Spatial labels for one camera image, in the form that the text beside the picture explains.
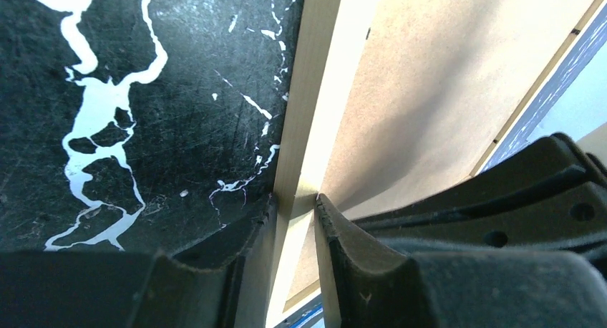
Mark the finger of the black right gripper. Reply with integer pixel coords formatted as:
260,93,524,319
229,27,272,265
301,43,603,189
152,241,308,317
356,133,606,269

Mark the brown backing board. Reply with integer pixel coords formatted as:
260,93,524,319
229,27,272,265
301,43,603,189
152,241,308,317
286,0,607,303

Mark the light wooden picture frame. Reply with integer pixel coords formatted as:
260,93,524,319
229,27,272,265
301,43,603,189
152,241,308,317
265,0,607,328

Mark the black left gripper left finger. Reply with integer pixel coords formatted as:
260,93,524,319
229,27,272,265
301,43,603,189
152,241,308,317
1,196,278,327

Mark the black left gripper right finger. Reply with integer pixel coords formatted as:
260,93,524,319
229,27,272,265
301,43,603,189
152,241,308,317
314,194,606,327

